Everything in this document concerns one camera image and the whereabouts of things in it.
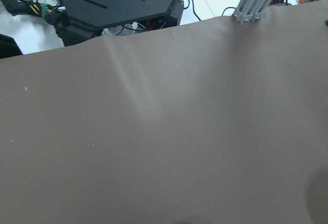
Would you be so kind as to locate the black device housing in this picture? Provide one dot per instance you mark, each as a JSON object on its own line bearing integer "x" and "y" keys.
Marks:
{"x": 82, "y": 20}

